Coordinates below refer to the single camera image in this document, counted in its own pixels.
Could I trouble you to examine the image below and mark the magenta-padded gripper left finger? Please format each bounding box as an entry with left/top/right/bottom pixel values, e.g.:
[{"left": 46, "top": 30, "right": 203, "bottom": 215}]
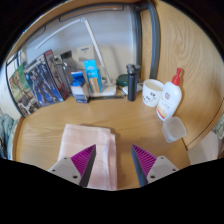
[{"left": 48, "top": 143, "right": 98, "bottom": 188}]

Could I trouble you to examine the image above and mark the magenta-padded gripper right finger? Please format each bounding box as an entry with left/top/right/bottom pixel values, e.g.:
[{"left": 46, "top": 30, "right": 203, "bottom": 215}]
[{"left": 130, "top": 143, "right": 180, "bottom": 188}]

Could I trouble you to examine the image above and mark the pink towel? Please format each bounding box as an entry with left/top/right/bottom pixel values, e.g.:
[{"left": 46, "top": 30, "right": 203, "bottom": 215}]
[{"left": 57, "top": 123, "right": 119, "bottom": 192}]

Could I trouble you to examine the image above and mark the clear plastic container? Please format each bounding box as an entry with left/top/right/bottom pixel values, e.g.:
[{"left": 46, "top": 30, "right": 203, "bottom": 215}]
[{"left": 161, "top": 115, "right": 189, "bottom": 144}]

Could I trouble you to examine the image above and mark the white glue bottle red cap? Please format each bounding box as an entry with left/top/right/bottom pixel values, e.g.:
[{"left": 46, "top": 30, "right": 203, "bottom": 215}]
[{"left": 155, "top": 67, "right": 184, "bottom": 122}]

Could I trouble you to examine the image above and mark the white mug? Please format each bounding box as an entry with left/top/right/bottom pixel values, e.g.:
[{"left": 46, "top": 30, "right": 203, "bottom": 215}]
[{"left": 142, "top": 78, "right": 165, "bottom": 108}]

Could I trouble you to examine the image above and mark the small dark blue box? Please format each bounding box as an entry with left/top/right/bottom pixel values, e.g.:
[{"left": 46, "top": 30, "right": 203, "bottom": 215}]
[{"left": 70, "top": 70, "right": 91, "bottom": 104}]

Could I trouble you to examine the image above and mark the black electric shaver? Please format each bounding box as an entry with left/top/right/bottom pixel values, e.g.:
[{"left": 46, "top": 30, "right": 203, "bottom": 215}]
[{"left": 125, "top": 63, "right": 141, "bottom": 102}]

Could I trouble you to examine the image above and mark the bed with grey bedding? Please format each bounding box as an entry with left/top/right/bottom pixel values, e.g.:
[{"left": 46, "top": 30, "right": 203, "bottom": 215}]
[{"left": 0, "top": 109, "right": 20, "bottom": 160}]

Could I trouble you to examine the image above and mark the light blue and orange box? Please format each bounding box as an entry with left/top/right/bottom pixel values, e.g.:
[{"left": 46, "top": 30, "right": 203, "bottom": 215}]
[{"left": 83, "top": 59, "right": 104, "bottom": 95}]

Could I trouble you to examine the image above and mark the clear bottle with dark cap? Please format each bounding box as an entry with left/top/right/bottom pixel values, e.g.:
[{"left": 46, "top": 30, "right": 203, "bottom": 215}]
[{"left": 54, "top": 56, "right": 73, "bottom": 98}]

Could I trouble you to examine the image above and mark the blue robot model box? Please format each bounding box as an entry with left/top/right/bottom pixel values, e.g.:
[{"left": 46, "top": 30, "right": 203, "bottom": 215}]
[{"left": 23, "top": 49, "right": 70, "bottom": 108}]

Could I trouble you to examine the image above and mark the green toy figure box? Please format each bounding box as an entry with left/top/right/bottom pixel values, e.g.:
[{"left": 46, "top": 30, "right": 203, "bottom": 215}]
[{"left": 8, "top": 62, "right": 42, "bottom": 119}]

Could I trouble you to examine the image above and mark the white rectangular box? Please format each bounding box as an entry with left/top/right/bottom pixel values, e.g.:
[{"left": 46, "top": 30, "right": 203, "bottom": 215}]
[{"left": 76, "top": 44, "right": 96, "bottom": 63}]

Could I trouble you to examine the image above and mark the white desk lamp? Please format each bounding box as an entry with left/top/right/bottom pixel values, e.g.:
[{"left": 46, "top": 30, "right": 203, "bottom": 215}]
[{"left": 34, "top": 17, "right": 118, "bottom": 98}]

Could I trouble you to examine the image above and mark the wooden shelf with metal frame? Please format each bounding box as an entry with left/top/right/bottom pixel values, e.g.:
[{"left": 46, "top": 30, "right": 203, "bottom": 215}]
[{"left": 4, "top": 0, "right": 161, "bottom": 82}]

